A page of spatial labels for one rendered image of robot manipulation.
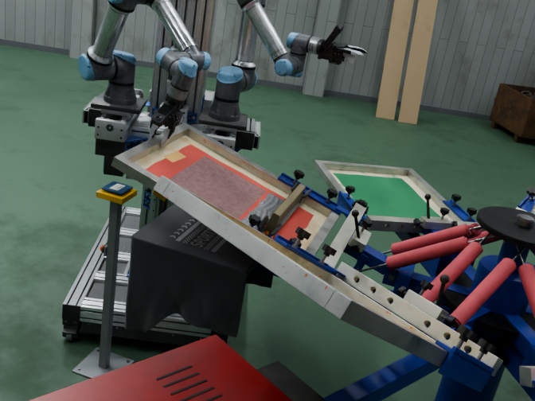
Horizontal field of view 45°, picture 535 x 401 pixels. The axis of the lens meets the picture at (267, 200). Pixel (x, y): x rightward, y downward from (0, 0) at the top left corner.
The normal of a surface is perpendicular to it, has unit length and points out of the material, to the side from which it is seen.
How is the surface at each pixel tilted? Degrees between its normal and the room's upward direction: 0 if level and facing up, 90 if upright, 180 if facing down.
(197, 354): 0
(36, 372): 0
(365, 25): 90
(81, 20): 90
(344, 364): 0
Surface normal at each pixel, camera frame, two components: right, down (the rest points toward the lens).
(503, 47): 0.00, 0.39
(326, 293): -0.55, -0.36
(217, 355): 0.16, -0.91
